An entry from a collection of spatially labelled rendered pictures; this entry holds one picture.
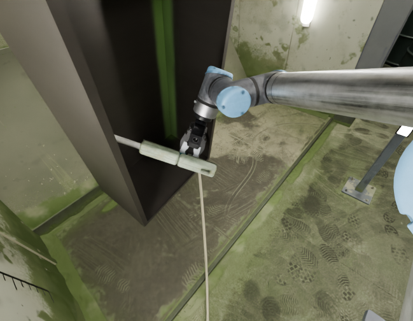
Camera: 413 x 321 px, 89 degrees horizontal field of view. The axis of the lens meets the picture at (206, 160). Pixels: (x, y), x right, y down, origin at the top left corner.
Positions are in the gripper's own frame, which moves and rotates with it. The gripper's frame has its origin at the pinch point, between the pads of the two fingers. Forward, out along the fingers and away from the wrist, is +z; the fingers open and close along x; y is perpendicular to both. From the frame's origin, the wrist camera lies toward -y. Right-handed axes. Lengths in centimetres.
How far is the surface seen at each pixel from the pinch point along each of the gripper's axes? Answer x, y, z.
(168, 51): 26, 42, -31
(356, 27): -98, 139, -93
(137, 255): 7, 15, 94
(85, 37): 47, 7, -29
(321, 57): -94, 159, -66
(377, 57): -125, 129, -79
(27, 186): 96, 37, 87
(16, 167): 105, 41, 76
